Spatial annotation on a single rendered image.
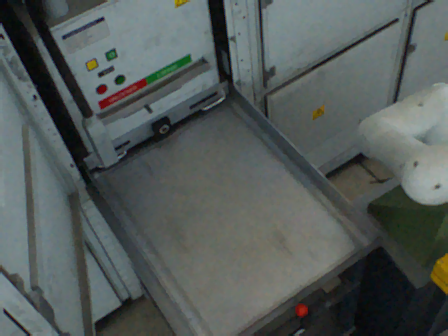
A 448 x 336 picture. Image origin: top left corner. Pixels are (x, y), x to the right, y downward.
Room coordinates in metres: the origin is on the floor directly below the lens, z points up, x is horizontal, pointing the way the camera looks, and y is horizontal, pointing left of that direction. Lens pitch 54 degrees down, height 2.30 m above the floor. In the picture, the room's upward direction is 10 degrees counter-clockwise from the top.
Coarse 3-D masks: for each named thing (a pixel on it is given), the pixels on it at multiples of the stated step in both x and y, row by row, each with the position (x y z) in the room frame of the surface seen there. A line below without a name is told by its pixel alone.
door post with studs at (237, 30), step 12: (228, 0) 1.36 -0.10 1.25; (240, 0) 1.37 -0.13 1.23; (228, 12) 1.36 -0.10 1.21; (240, 12) 1.37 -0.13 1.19; (228, 24) 1.35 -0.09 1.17; (240, 24) 1.37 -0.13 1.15; (228, 36) 1.35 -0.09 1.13; (240, 36) 1.37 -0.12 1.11; (240, 48) 1.36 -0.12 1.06; (240, 60) 1.36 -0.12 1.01; (240, 72) 1.36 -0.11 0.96; (240, 84) 1.36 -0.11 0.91; (252, 96) 1.38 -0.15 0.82
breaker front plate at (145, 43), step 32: (128, 0) 1.27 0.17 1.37; (160, 0) 1.31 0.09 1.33; (192, 0) 1.35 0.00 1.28; (64, 32) 1.19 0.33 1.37; (128, 32) 1.26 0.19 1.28; (160, 32) 1.30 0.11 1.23; (192, 32) 1.34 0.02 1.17; (128, 64) 1.25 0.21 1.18; (160, 64) 1.29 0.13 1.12; (192, 64) 1.34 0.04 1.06; (64, 96) 1.16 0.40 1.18; (96, 96) 1.20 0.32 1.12; (128, 96) 1.24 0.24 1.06; (160, 96) 1.28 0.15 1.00; (128, 128) 1.22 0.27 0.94
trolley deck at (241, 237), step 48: (192, 144) 1.19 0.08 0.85; (240, 144) 1.16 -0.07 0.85; (96, 192) 1.07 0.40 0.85; (144, 192) 1.03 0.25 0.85; (192, 192) 1.00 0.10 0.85; (240, 192) 0.97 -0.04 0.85; (288, 192) 0.94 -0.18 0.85; (192, 240) 0.84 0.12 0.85; (240, 240) 0.81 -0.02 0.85; (288, 240) 0.78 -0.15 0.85; (336, 240) 0.76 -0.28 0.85; (192, 288) 0.69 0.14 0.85; (240, 288) 0.66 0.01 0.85; (288, 288) 0.64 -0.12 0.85
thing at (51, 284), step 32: (0, 96) 0.93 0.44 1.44; (0, 128) 0.83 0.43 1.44; (0, 160) 0.74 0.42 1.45; (32, 160) 0.91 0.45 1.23; (0, 192) 0.66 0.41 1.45; (32, 192) 0.81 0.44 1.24; (64, 192) 1.05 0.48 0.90; (0, 224) 0.64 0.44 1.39; (32, 224) 0.72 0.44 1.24; (64, 224) 0.91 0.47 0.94; (0, 256) 0.56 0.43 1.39; (32, 256) 0.64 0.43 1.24; (64, 256) 0.79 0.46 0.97; (0, 288) 0.47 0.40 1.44; (32, 288) 0.57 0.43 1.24; (64, 288) 0.68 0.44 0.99; (32, 320) 0.47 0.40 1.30; (64, 320) 0.59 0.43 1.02
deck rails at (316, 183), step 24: (240, 96) 1.32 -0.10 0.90; (264, 120) 1.19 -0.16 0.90; (288, 144) 1.08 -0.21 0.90; (288, 168) 1.03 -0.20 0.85; (312, 168) 0.97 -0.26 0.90; (312, 192) 0.92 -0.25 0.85; (336, 192) 0.88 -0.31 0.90; (120, 216) 0.96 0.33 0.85; (336, 216) 0.83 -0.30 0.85; (360, 216) 0.79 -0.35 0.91; (144, 240) 0.86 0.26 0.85; (360, 240) 0.74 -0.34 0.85; (168, 288) 0.70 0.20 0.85; (192, 312) 0.62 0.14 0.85
